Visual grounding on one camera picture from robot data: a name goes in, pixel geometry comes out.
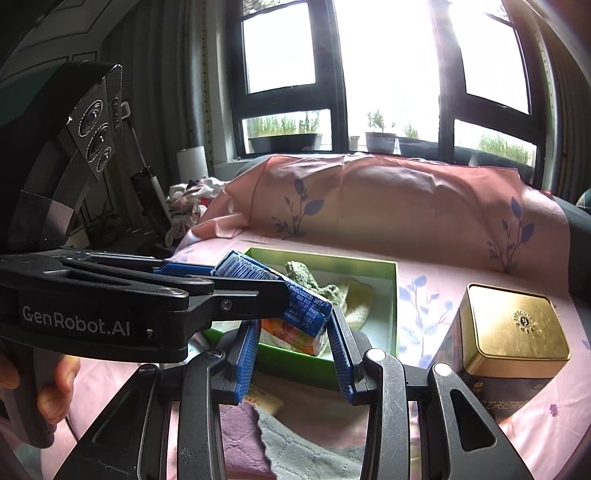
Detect dark panelled cabinet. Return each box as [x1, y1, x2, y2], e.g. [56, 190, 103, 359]
[0, 0, 107, 88]

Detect upright stick vacuum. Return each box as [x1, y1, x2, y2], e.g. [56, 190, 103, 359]
[121, 102, 174, 236]

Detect green knitted cloth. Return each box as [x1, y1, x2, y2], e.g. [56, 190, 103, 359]
[283, 261, 354, 305]

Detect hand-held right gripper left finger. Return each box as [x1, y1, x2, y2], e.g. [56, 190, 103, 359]
[53, 318, 262, 480]

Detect long black planter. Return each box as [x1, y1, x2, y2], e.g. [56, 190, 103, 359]
[247, 113, 321, 153]
[471, 134, 536, 169]

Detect person's left hand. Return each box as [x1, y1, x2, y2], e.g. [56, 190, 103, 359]
[0, 353, 81, 425]

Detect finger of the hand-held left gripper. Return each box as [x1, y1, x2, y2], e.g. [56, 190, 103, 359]
[58, 250, 218, 287]
[0, 257, 291, 324]

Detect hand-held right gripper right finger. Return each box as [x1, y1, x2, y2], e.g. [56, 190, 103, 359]
[325, 307, 534, 480]

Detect pile of clothes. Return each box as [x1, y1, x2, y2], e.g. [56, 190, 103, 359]
[165, 176, 232, 247]

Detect green cardboard box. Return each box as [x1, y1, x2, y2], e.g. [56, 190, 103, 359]
[203, 247, 399, 391]

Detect grey sofa chair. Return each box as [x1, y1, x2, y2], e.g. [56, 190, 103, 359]
[551, 194, 591, 296]

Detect black window frame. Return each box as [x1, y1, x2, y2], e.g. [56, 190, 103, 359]
[226, 0, 561, 190]

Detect yellow tissue pack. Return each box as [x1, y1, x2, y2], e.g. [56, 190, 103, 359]
[245, 385, 283, 416]

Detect grey curtain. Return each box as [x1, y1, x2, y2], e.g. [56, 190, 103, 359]
[106, 0, 241, 185]
[536, 0, 591, 204]

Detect black tea tin gold lid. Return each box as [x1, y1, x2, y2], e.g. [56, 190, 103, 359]
[427, 282, 572, 423]

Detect yellow waffle towel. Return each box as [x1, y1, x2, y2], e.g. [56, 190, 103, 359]
[344, 277, 376, 330]

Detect blue orange small carton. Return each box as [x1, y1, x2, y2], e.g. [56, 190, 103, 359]
[210, 250, 333, 335]

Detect pink floral bedsheet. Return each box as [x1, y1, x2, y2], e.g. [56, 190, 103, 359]
[69, 154, 591, 480]

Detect round plant pot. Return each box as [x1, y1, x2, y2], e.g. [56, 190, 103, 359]
[365, 111, 398, 153]

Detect orange packet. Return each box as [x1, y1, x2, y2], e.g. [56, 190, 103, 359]
[259, 316, 331, 357]

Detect purple cloth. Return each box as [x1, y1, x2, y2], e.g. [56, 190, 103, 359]
[219, 401, 278, 480]

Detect dark plant pot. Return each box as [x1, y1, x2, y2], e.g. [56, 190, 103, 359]
[397, 124, 439, 160]

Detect white paper roll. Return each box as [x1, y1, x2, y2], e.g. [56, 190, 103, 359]
[176, 145, 208, 183]

